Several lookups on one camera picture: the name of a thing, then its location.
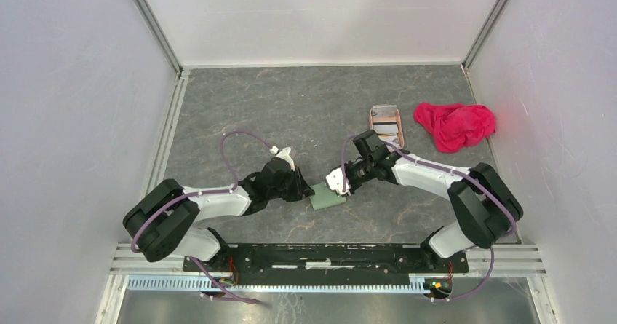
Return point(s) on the pink oval card tray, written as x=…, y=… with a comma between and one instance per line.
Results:
x=385, y=120

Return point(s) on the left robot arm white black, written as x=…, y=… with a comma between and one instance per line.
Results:
x=163, y=222

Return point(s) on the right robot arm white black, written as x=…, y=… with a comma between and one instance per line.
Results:
x=484, y=207

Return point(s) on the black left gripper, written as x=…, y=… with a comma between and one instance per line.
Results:
x=301, y=188

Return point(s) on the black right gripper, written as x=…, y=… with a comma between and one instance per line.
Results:
x=353, y=186

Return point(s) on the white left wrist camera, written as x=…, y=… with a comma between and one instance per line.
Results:
x=286, y=153

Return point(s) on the crumpled red cloth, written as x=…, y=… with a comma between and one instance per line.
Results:
x=455, y=126

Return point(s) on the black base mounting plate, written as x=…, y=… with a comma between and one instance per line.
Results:
x=332, y=264

